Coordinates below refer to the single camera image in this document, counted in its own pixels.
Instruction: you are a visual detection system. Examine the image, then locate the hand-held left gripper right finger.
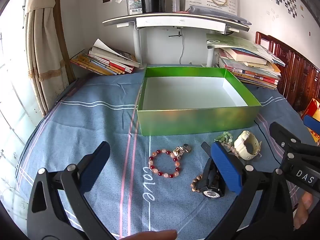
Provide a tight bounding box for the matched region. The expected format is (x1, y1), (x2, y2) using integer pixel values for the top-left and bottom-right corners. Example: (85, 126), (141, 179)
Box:
(207, 142), (294, 240)

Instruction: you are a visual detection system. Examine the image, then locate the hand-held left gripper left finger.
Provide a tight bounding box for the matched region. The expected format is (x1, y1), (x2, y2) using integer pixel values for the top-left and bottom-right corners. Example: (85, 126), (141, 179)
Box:
(27, 141), (113, 240)

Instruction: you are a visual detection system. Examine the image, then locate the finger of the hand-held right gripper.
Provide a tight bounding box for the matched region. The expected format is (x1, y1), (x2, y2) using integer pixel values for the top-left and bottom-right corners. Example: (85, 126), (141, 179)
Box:
(269, 121), (320, 167)
(304, 115), (320, 133)

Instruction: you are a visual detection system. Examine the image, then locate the pink bead bracelet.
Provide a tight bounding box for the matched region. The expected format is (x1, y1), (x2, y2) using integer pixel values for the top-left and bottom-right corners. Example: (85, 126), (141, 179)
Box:
(225, 142), (240, 158)

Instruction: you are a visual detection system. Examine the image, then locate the black wristwatch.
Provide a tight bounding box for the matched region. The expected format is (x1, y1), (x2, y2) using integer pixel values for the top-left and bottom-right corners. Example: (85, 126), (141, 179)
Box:
(201, 142), (225, 200)

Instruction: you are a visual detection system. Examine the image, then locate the green crystal bracelet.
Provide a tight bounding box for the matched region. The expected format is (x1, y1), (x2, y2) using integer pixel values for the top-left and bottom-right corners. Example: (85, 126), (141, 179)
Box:
(214, 131), (234, 145)

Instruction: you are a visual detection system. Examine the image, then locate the white wristwatch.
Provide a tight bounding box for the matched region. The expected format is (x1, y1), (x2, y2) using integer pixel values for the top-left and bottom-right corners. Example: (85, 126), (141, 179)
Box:
(234, 130), (262, 161)

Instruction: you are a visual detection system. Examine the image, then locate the wooden bead bracelet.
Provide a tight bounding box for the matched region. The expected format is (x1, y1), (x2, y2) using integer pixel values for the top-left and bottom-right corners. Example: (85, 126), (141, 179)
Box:
(191, 175), (208, 195)

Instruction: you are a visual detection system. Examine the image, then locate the green cardboard box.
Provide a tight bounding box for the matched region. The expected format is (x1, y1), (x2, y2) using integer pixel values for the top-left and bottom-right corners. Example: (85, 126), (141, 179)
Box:
(137, 66), (262, 136)

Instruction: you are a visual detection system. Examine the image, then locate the red bead bracelet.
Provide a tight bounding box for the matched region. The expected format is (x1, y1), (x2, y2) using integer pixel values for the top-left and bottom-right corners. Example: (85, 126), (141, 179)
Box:
(149, 144), (192, 178)

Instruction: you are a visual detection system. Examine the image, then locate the person's right hand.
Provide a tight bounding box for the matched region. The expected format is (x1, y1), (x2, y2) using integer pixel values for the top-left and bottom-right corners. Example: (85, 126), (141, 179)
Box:
(293, 192), (314, 230)

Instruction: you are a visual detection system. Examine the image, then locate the person's left hand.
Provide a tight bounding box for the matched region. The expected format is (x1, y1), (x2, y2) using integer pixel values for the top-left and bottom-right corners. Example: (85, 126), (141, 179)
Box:
(117, 229), (178, 240)

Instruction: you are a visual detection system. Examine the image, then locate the red and yellow box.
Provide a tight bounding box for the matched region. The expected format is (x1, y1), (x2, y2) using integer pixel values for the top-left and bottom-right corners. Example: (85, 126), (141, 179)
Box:
(301, 98), (320, 147)

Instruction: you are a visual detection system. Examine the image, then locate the red wooden chair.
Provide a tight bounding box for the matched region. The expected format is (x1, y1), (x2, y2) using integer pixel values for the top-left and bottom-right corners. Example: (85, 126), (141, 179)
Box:
(255, 31), (320, 112)

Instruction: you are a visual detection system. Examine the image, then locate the large stack of books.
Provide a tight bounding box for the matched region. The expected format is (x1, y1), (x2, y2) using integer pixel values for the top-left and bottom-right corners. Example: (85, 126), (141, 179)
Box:
(206, 34), (286, 90)

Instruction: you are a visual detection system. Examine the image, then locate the small stack of books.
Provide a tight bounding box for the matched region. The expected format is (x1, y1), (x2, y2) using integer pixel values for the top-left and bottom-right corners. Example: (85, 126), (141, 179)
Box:
(70, 39), (141, 76)

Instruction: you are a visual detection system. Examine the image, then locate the window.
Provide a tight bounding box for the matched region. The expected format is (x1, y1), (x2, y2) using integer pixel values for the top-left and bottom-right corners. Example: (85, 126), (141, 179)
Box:
(0, 17), (48, 205)

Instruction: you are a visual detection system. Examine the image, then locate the beige curtain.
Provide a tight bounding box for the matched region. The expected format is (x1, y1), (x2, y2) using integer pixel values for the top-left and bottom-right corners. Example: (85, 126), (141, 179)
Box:
(24, 0), (69, 115)

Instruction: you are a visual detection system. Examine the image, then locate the dark folder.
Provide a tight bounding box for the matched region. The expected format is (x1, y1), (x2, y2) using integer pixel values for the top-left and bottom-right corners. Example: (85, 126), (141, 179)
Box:
(185, 6), (252, 25)

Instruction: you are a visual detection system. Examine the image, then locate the black cable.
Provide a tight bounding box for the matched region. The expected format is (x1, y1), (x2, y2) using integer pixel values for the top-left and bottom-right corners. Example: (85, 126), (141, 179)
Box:
(254, 120), (283, 165)

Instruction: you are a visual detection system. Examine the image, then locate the white cable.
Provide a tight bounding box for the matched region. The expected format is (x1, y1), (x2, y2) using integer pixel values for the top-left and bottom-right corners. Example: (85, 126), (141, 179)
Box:
(179, 34), (190, 64)

